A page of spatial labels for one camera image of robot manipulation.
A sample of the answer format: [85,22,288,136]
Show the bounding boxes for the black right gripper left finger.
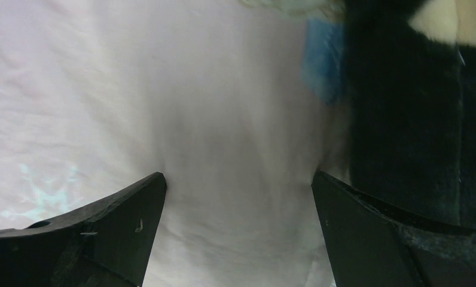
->
[0,172,167,287]

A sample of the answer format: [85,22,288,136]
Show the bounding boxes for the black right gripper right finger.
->
[312,171,476,287]

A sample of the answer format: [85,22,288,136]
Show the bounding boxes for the pink pillow with princess print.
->
[0,1,334,286]

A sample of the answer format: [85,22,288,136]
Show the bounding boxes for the black blanket with yellow flowers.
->
[343,0,476,228]

